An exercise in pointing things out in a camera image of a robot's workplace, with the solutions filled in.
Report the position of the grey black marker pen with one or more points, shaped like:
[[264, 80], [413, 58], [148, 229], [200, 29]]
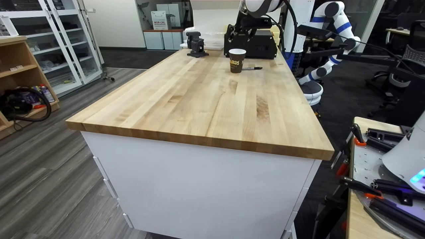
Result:
[[255, 68]]

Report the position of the black equipment box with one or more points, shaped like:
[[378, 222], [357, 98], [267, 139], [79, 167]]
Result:
[[257, 46]]

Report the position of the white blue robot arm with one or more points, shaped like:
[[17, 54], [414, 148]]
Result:
[[326, 22]]

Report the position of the white table base cabinet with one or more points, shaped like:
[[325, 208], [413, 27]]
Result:
[[191, 192]]

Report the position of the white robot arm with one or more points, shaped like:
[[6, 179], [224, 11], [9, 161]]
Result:
[[257, 9]]

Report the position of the white glass door cabinet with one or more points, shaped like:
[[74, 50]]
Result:
[[57, 38]]

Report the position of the black bench vise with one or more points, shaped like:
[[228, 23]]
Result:
[[195, 44]]

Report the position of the brown paper coffee cup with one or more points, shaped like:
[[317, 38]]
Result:
[[236, 58]]

